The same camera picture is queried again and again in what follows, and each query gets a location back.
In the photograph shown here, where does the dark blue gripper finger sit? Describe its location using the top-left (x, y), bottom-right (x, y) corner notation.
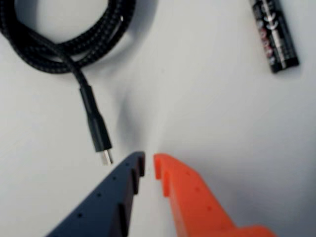
top-left (45, 151), bottom-right (147, 237)

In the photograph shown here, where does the black AA battery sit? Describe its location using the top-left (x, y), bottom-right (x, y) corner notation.
top-left (250, 0), bottom-right (300, 75)

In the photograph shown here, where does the black braided USB cable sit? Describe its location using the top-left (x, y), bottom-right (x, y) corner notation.
top-left (0, 0), bottom-right (138, 165)

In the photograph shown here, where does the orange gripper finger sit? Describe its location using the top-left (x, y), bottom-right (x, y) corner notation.
top-left (153, 153), bottom-right (278, 237)

